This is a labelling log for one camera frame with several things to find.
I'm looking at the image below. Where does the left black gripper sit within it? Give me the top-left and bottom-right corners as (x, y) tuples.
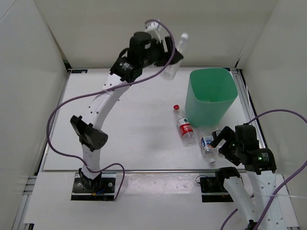
(140, 36), (184, 69)

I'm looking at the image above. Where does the clear bottle white cap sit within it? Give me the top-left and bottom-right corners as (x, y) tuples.
(160, 33), (189, 81)

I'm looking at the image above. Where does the clear bottle red label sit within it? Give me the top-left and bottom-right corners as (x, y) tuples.
(173, 104), (195, 146)

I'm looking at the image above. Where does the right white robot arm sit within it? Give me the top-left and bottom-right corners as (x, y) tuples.
(210, 124), (288, 230)

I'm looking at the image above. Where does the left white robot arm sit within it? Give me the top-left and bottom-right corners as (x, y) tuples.
(70, 32), (188, 192)

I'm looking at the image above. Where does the green plastic bin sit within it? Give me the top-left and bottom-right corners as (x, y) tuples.
(185, 68), (238, 127)

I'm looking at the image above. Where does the clear bottle black label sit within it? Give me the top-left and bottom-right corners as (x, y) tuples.
(211, 126), (223, 139)

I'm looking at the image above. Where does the clear bottle blue orange label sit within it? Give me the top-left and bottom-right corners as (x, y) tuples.
(199, 127), (218, 164)

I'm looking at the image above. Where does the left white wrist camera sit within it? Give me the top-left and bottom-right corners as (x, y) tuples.
(145, 21), (161, 42)

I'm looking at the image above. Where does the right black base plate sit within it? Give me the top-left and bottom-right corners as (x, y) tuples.
(195, 175), (233, 203)

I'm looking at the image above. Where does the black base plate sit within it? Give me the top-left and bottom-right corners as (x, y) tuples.
(195, 175), (233, 203)
(71, 173), (116, 201)

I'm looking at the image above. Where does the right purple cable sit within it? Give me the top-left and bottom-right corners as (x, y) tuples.
(220, 109), (307, 230)

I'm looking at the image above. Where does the purple cable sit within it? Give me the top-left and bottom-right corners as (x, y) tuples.
(45, 19), (179, 201)
(220, 109), (307, 230)

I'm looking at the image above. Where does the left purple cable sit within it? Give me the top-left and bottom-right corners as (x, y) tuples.
(45, 19), (179, 201)

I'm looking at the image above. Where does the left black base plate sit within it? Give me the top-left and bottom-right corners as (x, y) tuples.
(71, 173), (116, 201)

